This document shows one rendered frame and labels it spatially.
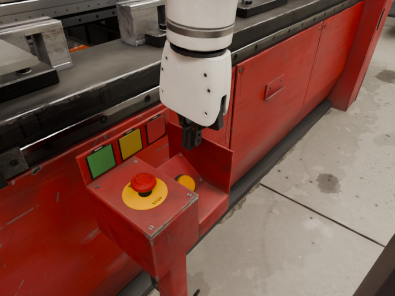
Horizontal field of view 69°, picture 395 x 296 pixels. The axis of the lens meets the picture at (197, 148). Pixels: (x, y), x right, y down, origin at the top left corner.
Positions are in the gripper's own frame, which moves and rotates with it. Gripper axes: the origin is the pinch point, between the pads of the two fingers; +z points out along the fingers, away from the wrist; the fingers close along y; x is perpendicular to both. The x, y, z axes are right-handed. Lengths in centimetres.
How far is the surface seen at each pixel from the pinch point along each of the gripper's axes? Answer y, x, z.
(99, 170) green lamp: -9.3, -12.2, 5.5
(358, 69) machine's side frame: -6, 190, 52
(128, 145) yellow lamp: -9.4, -5.8, 4.3
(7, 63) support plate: -11.0, -19.1, -14.6
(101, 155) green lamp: -9.5, -11.1, 3.1
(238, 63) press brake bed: -21, 50, 10
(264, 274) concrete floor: 15, 36, 83
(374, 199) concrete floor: 38, 108, 81
